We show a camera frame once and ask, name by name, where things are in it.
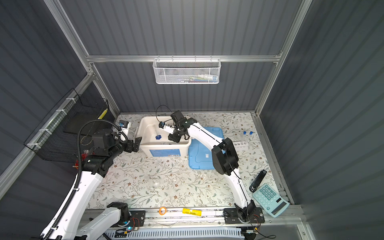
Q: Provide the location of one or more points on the orange rubber band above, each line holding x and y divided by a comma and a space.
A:
162, 211

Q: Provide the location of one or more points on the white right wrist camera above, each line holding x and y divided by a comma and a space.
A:
167, 128

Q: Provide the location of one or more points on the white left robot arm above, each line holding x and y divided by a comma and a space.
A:
65, 223

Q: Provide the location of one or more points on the black stapler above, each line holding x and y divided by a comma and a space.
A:
257, 181

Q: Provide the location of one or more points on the blue base graduated cylinder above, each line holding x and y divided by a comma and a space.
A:
157, 132

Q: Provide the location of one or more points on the black wire wall basket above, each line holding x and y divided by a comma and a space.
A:
56, 138

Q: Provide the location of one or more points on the yellow label tag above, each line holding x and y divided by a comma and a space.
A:
192, 212

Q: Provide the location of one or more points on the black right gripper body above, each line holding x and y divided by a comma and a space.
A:
177, 136

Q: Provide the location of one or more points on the white wire wall basket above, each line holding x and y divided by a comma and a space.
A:
187, 72

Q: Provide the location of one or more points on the white test tube rack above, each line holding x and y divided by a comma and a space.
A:
241, 146

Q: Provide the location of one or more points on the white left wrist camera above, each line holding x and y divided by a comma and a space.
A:
125, 126

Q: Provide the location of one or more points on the teal calculator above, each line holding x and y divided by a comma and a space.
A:
270, 200

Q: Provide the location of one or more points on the white plastic storage bin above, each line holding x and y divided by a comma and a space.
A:
163, 147

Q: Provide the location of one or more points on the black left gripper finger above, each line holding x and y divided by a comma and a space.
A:
136, 147
138, 140

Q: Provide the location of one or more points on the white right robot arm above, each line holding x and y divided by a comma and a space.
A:
224, 155

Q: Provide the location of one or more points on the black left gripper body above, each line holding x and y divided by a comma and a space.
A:
120, 147

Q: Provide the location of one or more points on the small clear glass beaker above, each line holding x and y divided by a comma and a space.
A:
156, 184

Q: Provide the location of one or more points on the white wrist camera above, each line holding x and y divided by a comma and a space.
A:
125, 126
167, 128

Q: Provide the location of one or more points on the red pencil cup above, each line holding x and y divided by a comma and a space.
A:
83, 156

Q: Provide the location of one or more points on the blue plastic bin lid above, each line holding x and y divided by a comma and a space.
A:
200, 157

